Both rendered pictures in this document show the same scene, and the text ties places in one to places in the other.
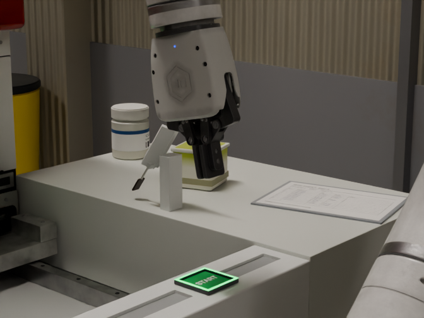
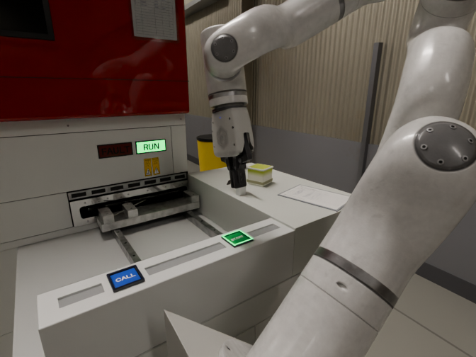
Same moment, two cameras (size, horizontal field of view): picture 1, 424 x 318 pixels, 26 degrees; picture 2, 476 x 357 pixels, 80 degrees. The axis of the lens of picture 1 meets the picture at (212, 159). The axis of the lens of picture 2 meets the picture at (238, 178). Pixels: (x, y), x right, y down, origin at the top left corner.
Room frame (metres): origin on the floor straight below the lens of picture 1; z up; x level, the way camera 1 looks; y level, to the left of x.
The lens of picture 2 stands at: (0.45, -0.13, 1.30)
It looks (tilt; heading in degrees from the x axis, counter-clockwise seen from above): 17 degrees down; 13
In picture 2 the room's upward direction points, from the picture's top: straight up
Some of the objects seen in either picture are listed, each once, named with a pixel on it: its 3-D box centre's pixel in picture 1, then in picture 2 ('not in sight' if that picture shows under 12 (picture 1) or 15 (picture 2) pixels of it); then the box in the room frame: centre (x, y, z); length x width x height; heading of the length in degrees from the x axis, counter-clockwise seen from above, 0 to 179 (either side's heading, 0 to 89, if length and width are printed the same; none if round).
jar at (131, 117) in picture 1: (130, 131); not in sight; (1.68, 0.15, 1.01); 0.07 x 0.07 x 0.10
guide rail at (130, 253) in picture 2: not in sight; (129, 253); (1.11, 0.35, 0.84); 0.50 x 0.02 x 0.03; 49
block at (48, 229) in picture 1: (33, 226); (190, 195); (1.47, 0.30, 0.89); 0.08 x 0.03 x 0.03; 49
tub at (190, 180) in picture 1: (200, 164); (259, 174); (1.48, 0.02, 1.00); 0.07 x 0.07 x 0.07; 67
